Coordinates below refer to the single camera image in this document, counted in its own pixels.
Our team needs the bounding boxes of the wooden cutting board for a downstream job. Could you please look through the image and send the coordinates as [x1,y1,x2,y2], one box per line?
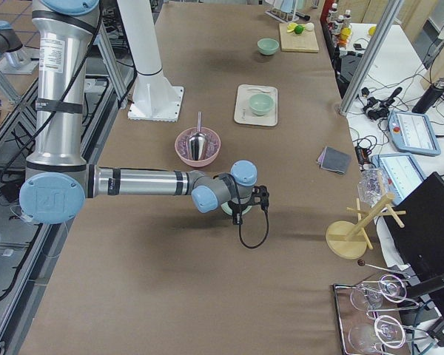
[279,23,319,53]

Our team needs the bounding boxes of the green bowl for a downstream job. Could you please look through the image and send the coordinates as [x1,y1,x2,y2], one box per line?
[249,93,275,116]
[257,38,280,56]

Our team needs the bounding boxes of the green lime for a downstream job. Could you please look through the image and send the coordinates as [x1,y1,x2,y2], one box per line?
[294,24,305,35]

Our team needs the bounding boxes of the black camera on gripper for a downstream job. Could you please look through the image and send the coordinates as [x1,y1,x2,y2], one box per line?
[249,185,269,212]

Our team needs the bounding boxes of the cream rabbit serving tray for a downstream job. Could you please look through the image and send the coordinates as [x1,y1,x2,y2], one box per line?
[234,84,278,127]

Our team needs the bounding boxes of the blue teach pendant far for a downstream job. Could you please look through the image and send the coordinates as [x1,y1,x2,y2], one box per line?
[388,111,441,156]

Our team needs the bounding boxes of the wine glass lower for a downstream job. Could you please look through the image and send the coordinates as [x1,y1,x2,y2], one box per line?
[348,315,406,354]

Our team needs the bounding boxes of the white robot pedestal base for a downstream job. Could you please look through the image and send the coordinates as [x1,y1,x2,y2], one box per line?
[118,0,184,122]

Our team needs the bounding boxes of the aluminium frame post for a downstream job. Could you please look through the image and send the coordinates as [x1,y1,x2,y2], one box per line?
[338,0,404,117]

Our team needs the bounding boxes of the metal ice scoop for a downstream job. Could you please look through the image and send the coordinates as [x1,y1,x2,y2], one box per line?
[186,111,208,160]

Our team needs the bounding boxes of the blue teach pendant near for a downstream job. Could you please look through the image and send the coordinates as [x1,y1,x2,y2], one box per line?
[371,153,426,205]

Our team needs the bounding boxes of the grey and purple cloths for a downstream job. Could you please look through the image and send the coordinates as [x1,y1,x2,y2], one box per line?
[317,146,352,175]

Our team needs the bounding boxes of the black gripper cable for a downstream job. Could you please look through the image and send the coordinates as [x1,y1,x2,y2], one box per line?
[238,209,270,249]

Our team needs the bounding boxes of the wooden cup tree stand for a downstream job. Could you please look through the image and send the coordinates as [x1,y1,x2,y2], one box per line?
[326,191,406,260]

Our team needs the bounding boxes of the wire glass rack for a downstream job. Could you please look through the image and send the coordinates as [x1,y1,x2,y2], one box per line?
[332,274,428,354]

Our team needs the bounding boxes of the black water bottle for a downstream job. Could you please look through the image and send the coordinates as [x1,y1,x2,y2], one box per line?
[411,78,444,114]

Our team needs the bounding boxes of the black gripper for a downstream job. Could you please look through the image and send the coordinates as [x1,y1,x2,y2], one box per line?
[232,203,243,225]

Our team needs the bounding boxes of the pink bowl with ice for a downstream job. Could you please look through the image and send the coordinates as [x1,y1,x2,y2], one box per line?
[175,127,221,168]

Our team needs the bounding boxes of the clear plastic cup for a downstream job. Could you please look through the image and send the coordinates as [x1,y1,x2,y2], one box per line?
[357,168,389,206]

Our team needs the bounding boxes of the black monitor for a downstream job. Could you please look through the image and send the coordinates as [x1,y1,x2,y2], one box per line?
[385,172,444,318]

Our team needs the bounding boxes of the wine glass upper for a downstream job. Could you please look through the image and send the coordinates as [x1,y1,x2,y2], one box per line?
[350,274,406,311]

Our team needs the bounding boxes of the green bowl on tray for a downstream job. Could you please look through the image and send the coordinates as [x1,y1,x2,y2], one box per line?
[249,93,275,116]

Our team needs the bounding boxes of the white garlic bulb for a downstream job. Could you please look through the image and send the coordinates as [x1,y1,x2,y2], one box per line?
[305,22,315,31]

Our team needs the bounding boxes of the wine glass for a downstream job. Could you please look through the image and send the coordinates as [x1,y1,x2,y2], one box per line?
[348,315,406,354]
[350,274,406,311]

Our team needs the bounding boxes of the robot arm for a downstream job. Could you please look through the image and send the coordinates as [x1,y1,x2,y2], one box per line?
[19,1,261,224]
[0,20,39,75]

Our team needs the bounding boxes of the blue teach pendant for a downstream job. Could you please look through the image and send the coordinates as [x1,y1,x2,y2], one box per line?
[371,153,426,205]
[388,111,441,156]

